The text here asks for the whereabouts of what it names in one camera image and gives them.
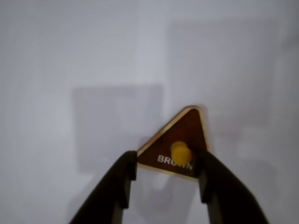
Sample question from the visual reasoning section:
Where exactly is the brown triangle piece yellow pin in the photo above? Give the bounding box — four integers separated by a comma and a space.
136, 105, 211, 182

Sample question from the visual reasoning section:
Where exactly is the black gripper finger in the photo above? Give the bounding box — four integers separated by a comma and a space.
69, 150, 137, 224
194, 148, 271, 224

